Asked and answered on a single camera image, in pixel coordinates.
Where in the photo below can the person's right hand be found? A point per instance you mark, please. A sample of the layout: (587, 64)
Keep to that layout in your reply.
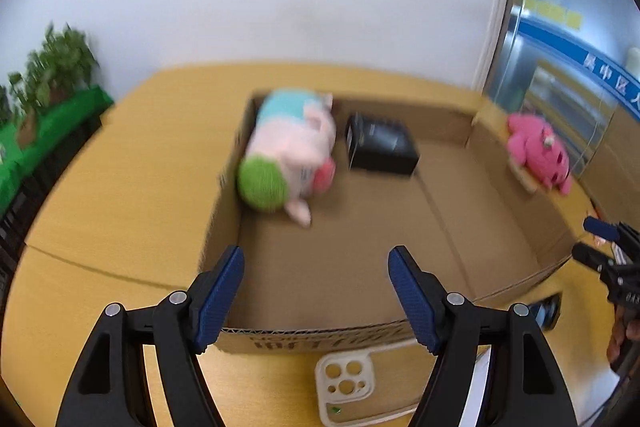
(622, 337)

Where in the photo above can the black box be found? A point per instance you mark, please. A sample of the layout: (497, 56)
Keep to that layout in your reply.
(380, 147)

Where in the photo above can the wooden desktop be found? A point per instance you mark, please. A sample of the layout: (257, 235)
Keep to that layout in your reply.
(125, 187)

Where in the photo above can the small black device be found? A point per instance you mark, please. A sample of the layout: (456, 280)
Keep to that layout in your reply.
(547, 312)

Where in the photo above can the long cardboard box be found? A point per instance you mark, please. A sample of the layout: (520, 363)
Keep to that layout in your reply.
(350, 232)

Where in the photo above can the black plastic crate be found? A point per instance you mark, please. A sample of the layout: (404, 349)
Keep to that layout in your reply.
(35, 192)

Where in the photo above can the glass door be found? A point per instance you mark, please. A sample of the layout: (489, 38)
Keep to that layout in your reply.
(550, 72)

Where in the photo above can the pink plush bear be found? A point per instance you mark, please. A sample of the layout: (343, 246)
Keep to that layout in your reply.
(535, 147)

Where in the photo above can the small potted green plant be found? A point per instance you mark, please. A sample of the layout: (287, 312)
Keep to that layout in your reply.
(20, 94)

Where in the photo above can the yellow door sticker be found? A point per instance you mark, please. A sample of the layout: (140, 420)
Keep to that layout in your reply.
(552, 11)

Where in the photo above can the white phone case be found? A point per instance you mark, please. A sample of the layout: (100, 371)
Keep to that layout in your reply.
(343, 377)

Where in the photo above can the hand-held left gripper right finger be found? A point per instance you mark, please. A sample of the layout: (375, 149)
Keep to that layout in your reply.
(412, 302)

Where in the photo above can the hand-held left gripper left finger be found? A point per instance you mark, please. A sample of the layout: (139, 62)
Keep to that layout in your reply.
(220, 302)

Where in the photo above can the large potted green plant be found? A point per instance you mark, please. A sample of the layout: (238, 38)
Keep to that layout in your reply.
(62, 62)

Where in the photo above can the pig plush toy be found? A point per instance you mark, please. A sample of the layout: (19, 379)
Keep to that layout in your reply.
(295, 142)

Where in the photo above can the green cloth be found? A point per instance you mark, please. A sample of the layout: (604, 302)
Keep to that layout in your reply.
(55, 122)

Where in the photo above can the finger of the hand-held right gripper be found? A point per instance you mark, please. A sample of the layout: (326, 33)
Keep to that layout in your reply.
(592, 258)
(600, 228)

